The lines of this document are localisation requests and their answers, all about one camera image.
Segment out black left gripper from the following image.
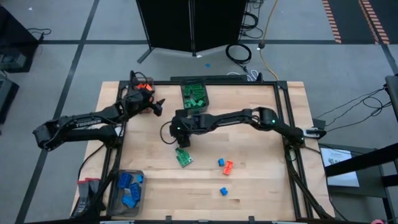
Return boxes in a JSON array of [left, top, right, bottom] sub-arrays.
[[124, 88, 166, 118]]

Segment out black side desk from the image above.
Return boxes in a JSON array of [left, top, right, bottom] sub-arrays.
[[323, 141, 398, 224]]

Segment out white paper sheet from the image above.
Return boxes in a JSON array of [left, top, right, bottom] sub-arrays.
[[320, 147, 361, 188]]

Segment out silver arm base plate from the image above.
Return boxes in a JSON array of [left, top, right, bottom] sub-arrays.
[[303, 127, 327, 139]]

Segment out black floor cable bunch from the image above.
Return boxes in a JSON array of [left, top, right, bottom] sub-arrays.
[[239, 0, 264, 40]]

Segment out black equipment case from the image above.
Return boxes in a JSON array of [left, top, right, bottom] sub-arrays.
[[0, 73, 20, 125]]

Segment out black folding partition screen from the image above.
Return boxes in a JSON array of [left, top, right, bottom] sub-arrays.
[[136, 0, 249, 65]]

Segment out grey plastic bin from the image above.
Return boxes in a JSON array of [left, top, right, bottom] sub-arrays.
[[180, 79, 210, 114]]

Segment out black arm supply cables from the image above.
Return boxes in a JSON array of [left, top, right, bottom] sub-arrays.
[[323, 86, 393, 133]]

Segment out black striped floor mat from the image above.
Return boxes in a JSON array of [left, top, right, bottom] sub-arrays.
[[366, 0, 398, 44], [322, 0, 390, 45]]

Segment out black cable bundle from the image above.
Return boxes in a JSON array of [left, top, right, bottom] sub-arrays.
[[284, 148, 335, 222], [93, 146, 124, 218]]

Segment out grey mesh bin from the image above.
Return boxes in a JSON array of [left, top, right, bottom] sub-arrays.
[[107, 169, 148, 217], [125, 77, 155, 114]]

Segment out blue 2x4 toy brick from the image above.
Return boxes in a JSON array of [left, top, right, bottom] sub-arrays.
[[118, 172, 133, 189], [129, 182, 142, 200], [121, 195, 137, 208]]

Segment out yellow cable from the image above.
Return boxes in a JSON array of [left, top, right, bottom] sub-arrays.
[[259, 0, 280, 82]]

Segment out black cabinet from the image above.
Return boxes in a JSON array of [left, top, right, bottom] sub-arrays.
[[0, 6, 40, 75]]

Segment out black flat bar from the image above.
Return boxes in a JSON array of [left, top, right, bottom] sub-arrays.
[[170, 74, 249, 83]]

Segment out grey post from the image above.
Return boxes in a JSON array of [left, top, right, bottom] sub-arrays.
[[384, 73, 398, 124]]

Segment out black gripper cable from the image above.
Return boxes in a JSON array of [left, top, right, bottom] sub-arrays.
[[159, 120, 180, 146]]

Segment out coiled black cable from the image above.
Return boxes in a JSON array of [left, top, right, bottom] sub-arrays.
[[224, 42, 252, 65]]

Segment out thin black floor cable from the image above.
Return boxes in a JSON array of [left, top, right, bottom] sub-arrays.
[[27, 27, 52, 42]]

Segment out white cable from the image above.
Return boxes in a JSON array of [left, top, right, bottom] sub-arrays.
[[226, 70, 259, 82]]

